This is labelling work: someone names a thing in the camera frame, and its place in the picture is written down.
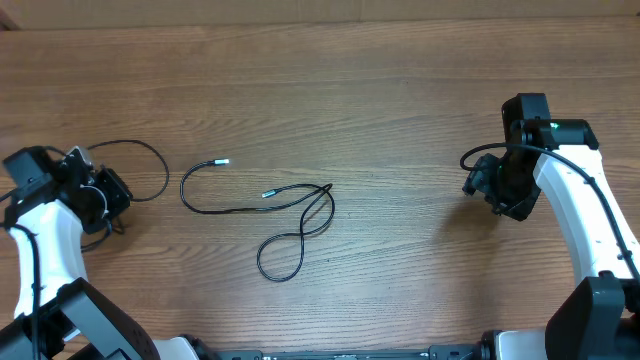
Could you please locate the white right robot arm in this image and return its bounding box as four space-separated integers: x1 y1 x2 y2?
463 117 639 359

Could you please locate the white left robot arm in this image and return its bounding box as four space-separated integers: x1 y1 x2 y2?
1 160 199 359

